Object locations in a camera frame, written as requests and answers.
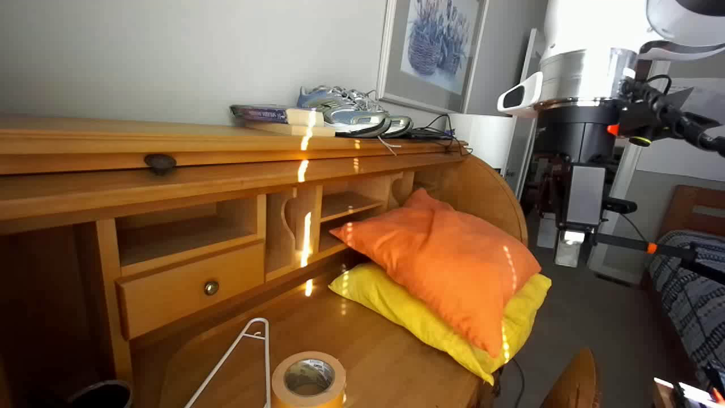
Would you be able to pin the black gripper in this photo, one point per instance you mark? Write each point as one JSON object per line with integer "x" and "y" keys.
{"x": 585, "y": 192}

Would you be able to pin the orange cloth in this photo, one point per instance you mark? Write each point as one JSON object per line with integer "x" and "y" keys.
{"x": 445, "y": 264}

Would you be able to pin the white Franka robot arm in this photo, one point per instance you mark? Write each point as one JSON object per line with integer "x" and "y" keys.
{"x": 582, "y": 68}

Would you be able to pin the white door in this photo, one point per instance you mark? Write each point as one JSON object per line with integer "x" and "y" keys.
{"x": 523, "y": 149}

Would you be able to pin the white boxy object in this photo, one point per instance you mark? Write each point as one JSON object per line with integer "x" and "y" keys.
{"x": 484, "y": 138}

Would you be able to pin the plaid blanket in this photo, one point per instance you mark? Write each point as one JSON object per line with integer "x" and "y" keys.
{"x": 695, "y": 308}

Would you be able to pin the yellow cloth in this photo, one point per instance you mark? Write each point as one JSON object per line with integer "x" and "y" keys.
{"x": 394, "y": 302}

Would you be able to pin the blue grey sneaker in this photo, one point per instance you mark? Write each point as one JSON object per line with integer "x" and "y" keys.
{"x": 364, "y": 121}
{"x": 326, "y": 97}

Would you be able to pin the framed lavender picture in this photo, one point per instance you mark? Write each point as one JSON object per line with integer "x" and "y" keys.
{"x": 444, "y": 36}

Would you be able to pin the small white box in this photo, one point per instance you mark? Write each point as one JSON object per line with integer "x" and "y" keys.
{"x": 308, "y": 119}

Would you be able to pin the tan tape roll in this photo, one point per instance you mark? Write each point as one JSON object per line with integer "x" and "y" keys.
{"x": 284, "y": 386}

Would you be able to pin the dark flat book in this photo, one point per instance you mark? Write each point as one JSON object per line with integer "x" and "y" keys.
{"x": 262, "y": 113}

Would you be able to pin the wooden roll-top desk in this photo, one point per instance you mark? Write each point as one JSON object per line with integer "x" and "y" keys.
{"x": 190, "y": 188}

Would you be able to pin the wooden desk drawer with knob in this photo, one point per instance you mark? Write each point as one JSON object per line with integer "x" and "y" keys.
{"x": 174, "y": 291}

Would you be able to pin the black round cup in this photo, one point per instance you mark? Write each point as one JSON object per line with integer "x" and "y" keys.
{"x": 99, "y": 396}

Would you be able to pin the black stereo camera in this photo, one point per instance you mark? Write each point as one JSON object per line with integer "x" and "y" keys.
{"x": 620, "y": 205}

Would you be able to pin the wooden bed frame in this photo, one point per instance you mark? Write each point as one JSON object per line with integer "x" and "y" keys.
{"x": 698, "y": 212}

